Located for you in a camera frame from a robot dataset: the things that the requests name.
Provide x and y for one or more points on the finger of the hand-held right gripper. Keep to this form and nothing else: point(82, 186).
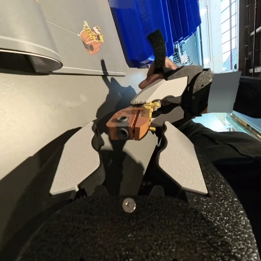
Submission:
point(171, 115)
point(163, 89)

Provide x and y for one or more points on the tan brick assembly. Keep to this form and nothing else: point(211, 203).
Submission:
point(148, 111)

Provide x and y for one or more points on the orange and tan brick model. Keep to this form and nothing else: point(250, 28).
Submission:
point(140, 124)

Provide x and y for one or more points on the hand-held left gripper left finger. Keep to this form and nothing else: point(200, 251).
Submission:
point(77, 159)

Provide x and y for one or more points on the person's right hand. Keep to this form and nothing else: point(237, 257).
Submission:
point(152, 81)

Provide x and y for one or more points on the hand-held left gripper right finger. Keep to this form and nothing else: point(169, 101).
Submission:
point(181, 161)

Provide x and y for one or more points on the blue plastic bin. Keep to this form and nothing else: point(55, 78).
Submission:
point(134, 26)
point(183, 16)

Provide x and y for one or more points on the grey instruction booklet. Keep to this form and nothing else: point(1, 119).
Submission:
point(71, 57)

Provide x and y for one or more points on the grey desk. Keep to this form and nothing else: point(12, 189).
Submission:
point(40, 102)

